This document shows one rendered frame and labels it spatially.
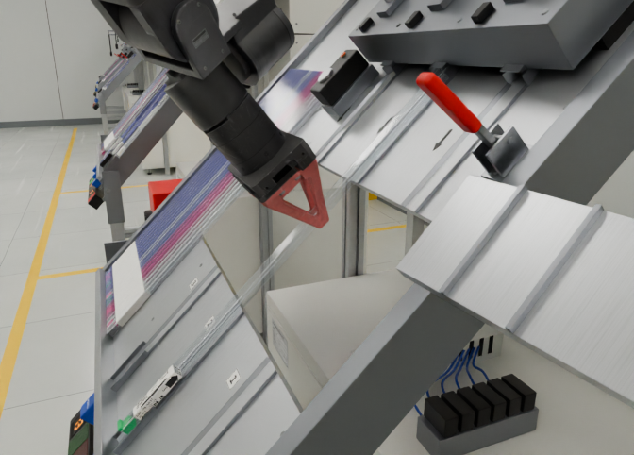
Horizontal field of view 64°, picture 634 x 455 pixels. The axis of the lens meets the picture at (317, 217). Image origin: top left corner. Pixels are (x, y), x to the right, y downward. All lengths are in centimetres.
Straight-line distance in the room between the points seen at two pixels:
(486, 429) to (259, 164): 46
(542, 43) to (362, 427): 32
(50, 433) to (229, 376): 141
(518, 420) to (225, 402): 42
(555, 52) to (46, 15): 883
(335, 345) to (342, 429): 54
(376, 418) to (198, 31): 32
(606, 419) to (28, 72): 883
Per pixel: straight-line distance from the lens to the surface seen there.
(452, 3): 57
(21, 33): 914
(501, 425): 76
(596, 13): 47
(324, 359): 89
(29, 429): 193
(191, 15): 42
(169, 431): 54
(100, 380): 69
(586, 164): 43
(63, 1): 911
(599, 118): 43
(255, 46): 48
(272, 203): 49
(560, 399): 88
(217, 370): 53
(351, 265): 117
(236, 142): 47
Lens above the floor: 111
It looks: 18 degrees down
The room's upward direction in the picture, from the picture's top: straight up
